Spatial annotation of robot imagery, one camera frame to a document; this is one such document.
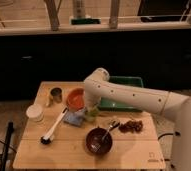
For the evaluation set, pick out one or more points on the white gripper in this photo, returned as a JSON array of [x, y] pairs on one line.
[[91, 99]]

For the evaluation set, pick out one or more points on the red bowl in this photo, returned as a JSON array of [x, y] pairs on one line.
[[75, 100]]

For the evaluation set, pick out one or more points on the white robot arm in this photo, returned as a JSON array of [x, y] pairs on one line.
[[173, 106]]

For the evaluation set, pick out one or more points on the dark brown bowl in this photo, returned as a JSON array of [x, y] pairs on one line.
[[99, 141]]

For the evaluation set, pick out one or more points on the green tray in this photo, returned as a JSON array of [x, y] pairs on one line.
[[119, 98]]

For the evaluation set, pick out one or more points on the green cup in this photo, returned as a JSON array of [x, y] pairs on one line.
[[91, 114]]

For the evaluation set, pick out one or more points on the blue sponge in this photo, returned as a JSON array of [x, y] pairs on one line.
[[74, 118]]

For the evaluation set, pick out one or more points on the metal fork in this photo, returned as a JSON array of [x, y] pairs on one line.
[[104, 136]]

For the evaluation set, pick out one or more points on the metal cup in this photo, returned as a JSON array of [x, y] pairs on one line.
[[56, 94]]

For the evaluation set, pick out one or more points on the brown food pile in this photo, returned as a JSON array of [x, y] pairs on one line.
[[131, 126]]

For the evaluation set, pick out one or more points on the white round container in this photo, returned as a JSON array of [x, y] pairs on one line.
[[35, 112]]

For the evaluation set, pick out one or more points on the white dish brush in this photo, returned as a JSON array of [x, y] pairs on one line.
[[46, 139]]

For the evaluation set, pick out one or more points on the black stand pole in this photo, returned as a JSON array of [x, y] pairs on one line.
[[4, 156]]

